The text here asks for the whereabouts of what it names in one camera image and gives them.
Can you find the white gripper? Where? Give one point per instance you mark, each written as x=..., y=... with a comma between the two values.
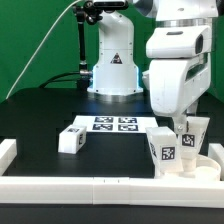
x=171, y=93

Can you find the white round stool seat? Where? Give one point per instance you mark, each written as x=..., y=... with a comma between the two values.
x=206, y=169

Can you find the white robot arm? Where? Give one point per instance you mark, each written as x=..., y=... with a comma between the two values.
x=114, y=73

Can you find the white marker sheet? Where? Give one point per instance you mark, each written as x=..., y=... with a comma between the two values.
x=115, y=124

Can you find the white U-shaped obstacle fence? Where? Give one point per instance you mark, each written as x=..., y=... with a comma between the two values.
x=126, y=191

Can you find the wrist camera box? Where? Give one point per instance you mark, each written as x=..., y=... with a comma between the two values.
x=179, y=42

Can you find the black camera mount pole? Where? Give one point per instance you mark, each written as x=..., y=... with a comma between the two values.
x=85, y=13

